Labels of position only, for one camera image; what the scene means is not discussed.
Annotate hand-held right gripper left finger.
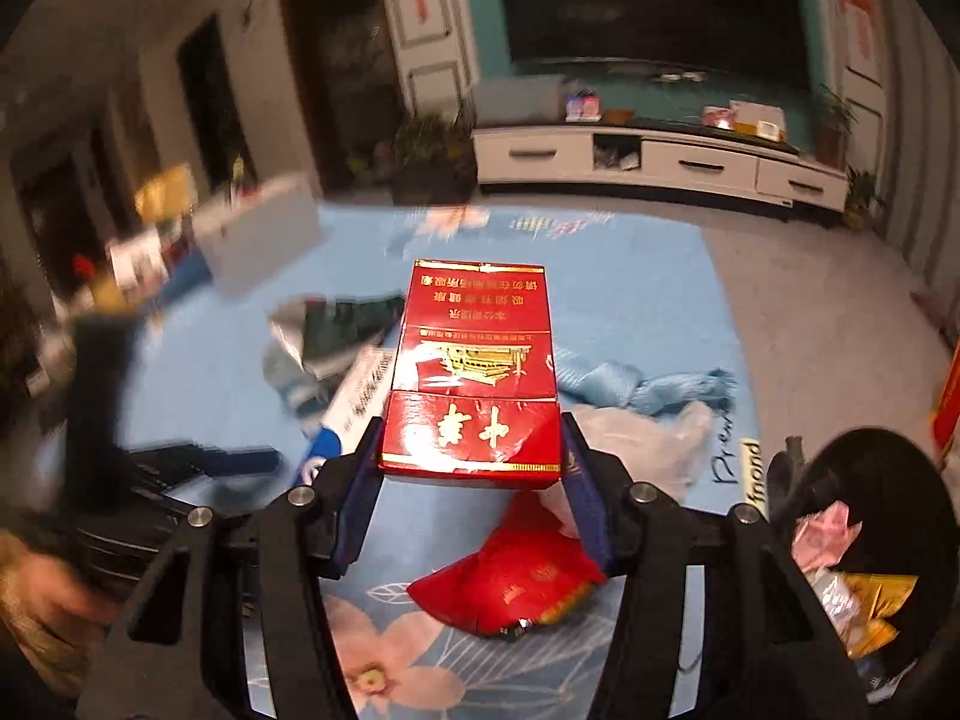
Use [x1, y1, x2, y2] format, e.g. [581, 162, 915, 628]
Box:
[75, 411, 387, 720]

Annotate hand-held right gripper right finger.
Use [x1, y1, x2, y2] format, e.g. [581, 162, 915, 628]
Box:
[559, 411, 871, 720]

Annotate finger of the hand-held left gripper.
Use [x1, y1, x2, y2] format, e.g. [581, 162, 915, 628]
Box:
[124, 444, 284, 488]

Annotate white plastic bag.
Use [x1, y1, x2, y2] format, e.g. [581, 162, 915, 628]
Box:
[581, 399, 717, 496]

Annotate blue white toothpaste box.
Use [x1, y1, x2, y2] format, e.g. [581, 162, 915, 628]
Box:
[296, 349, 398, 485]

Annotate red packet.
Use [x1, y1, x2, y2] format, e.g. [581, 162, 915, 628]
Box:
[407, 491, 608, 638]

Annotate knotted blue textured cloth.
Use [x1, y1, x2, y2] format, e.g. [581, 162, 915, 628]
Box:
[555, 349, 740, 421]

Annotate silver dark packet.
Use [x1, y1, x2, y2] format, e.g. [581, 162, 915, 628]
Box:
[266, 298, 316, 350]

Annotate green snack packet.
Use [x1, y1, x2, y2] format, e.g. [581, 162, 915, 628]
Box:
[300, 296, 406, 361]

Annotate red cigarette box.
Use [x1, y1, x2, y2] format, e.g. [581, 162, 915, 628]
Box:
[377, 259, 563, 479]

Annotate pink wrapper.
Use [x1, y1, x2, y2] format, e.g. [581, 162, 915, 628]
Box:
[791, 502, 863, 571]

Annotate yellow snack packet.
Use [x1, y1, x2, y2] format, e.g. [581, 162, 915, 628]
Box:
[840, 572, 920, 657]

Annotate black bucket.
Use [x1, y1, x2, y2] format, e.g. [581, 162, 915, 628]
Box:
[769, 426, 960, 706]

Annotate person's left forearm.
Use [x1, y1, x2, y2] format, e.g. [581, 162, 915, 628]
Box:
[0, 532, 121, 698]

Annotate clutter of bottles and boxes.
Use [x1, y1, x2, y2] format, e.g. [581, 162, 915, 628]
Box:
[0, 225, 203, 406]

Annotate blue floral blanket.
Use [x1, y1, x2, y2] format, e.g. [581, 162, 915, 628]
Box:
[45, 202, 766, 720]

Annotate yellow box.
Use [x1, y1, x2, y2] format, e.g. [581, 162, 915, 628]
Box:
[135, 163, 196, 222]

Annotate bushy plant on black stand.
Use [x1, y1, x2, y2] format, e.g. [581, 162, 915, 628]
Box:
[390, 109, 477, 203]

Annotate white television cabinet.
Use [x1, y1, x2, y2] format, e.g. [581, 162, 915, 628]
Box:
[472, 120, 848, 222]

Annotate translucent storage box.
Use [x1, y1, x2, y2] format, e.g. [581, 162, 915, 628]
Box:
[472, 79, 563, 128]

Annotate small potted plant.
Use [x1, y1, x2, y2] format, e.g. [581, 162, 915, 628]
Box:
[844, 165, 886, 230]

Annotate tall potted plant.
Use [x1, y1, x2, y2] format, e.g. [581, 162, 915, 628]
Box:
[814, 86, 856, 166]

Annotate grey curtains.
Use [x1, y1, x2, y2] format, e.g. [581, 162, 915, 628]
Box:
[877, 0, 960, 331]

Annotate large television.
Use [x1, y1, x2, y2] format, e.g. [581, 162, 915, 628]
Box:
[495, 0, 815, 80]

